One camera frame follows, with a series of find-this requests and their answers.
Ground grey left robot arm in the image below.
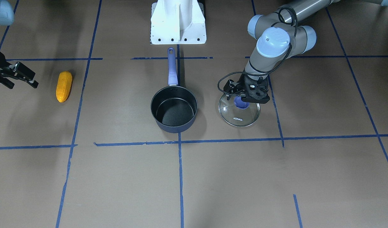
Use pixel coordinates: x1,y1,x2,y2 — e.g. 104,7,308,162
218,0,335,104

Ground glass pot lid blue knob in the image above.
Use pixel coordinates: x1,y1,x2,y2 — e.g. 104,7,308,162
218,95,260,127

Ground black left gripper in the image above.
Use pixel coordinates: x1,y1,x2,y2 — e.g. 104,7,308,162
223,79,248,99

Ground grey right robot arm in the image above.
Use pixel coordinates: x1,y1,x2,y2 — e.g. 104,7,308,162
0,0,38,89

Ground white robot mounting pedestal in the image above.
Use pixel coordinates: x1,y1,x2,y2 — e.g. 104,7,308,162
150,0,207,45

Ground dark blue saucepan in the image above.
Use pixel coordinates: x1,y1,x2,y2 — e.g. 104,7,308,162
150,47,198,133

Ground yellow toy corn cob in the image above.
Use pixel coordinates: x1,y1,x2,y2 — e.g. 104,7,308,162
56,71,73,103

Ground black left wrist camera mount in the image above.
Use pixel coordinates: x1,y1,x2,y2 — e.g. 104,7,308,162
241,74,270,104

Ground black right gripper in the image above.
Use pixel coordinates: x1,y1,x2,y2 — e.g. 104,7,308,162
0,52,38,89

